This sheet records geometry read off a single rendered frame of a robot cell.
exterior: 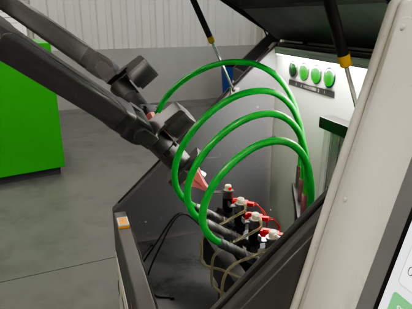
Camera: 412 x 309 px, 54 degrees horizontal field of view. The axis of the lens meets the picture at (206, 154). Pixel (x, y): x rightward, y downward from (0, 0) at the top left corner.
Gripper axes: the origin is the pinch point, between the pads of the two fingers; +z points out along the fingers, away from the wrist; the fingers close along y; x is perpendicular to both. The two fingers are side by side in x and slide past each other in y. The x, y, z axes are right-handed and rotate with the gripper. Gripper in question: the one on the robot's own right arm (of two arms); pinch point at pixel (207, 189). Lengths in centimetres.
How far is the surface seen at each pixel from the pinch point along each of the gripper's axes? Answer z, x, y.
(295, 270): 9.6, -34.0, 8.3
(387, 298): 9, -51, 18
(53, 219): 4, 208, -152
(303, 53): -4.9, 15.8, 41.0
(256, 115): -10.4, -16.8, 21.0
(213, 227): 0.3, -18.7, -0.6
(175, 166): -12.8, -12.3, 1.6
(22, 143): -58, 290, -159
